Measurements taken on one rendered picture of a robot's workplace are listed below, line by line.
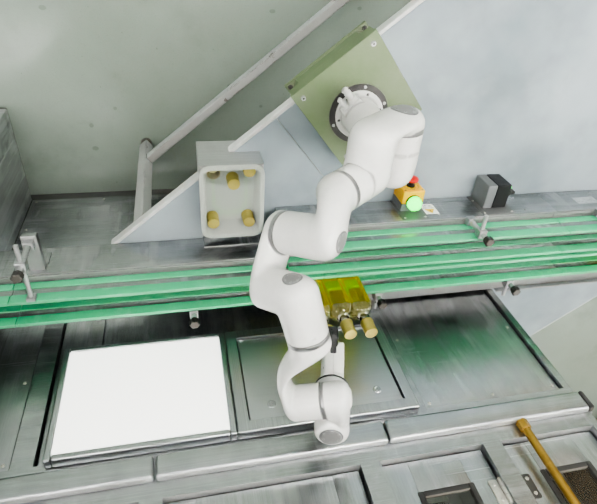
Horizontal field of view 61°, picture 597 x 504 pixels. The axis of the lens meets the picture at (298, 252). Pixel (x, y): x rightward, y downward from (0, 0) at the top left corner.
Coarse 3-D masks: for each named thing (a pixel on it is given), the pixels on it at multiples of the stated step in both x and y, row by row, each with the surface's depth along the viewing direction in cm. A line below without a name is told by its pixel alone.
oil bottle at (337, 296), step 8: (328, 280) 145; (336, 280) 145; (328, 288) 142; (336, 288) 142; (344, 288) 143; (328, 296) 140; (336, 296) 140; (344, 296) 140; (336, 304) 137; (344, 304) 137; (336, 312) 136; (344, 312) 136; (336, 320) 138
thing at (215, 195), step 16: (224, 176) 141; (240, 176) 142; (256, 176) 140; (208, 192) 143; (224, 192) 144; (240, 192) 145; (256, 192) 143; (208, 208) 146; (224, 208) 147; (240, 208) 148; (256, 208) 145; (224, 224) 147; (240, 224) 148; (256, 224) 147
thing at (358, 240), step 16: (464, 224) 154; (480, 224) 155; (496, 224) 156; (512, 224) 156; (528, 224) 157; (544, 224) 158; (560, 224) 159; (576, 224) 159; (592, 224) 160; (352, 240) 144; (368, 240) 144; (384, 240) 144; (400, 240) 145; (416, 240) 145; (432, 240) 146; (448, 240) 147; (464, 240) 148; (480, 240) 149
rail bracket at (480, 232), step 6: (468, 216) 153; (486, 216) 145; (468, 222) 153; (474, 222) 152; (486, 222) 146; (474, 228) 150; (480, 228) 148; (480, 234) 147; (486, 234) 148; (486, 240) 144; (492, 240) 144; (486, 246) 145
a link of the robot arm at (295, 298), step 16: (272, 224) 95; (272, 240) 95; (256, 256) 96; (272, 256) 96; (288, 256) 101; (256, 272) 95; (272, 272) 94; (288, 272) 93; (256, 288) 94; (272, 288) 91; (288, 288) 89; (304, 288) 89; (256, 304) 95; (272, 304) 91; (288, 304) 89; (304, 304) 89; (320, 304) 92; (288, 320) 91; (304, 320) 90; (320, 320) 92; (288, 336) 93; (304, 336) 92; (320, 336) 93
